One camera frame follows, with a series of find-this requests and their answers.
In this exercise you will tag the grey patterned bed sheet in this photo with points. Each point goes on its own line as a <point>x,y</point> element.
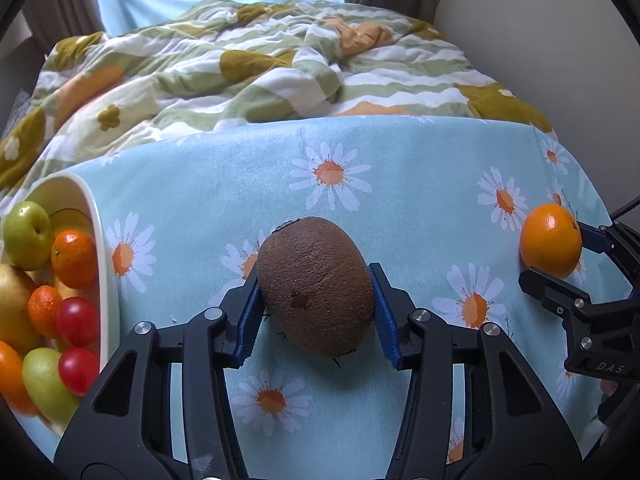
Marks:
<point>14,107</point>

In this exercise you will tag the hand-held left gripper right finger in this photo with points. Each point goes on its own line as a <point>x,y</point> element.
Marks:
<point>385,320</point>

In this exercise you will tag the blue daisy print tablecloth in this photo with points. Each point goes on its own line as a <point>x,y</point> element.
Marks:
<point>400,185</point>

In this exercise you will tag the green apple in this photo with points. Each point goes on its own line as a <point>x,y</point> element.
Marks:
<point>27,235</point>
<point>45,385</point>

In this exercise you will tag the small tangerine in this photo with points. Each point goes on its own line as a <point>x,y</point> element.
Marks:
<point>44,310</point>

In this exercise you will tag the person's right hand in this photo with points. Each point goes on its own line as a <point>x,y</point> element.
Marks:
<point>607,387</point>

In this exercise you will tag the green striped flower blanket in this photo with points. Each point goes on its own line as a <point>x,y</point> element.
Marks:
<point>200,75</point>

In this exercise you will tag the medium tangerine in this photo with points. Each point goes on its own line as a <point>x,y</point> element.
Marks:
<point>75,259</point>

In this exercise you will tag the light orange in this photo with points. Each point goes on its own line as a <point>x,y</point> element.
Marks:
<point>550,240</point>

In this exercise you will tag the large dark orange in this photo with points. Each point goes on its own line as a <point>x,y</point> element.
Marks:
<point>11,380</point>

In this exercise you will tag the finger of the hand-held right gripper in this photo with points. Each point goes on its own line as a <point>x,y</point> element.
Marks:
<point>597,240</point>
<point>555,290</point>

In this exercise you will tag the red cherry tomato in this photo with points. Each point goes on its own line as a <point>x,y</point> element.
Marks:
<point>77,321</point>
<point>79,370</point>

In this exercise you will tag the brown kiwi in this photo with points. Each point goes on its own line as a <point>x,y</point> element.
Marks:
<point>315,285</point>

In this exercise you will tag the large yellow apple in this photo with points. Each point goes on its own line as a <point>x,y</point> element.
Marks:
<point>12,305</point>

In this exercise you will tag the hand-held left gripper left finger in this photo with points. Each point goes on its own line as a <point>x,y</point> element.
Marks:
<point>247,325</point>

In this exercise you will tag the white bowl with duck print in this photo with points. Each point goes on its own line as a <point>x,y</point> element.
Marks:
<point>102,270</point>

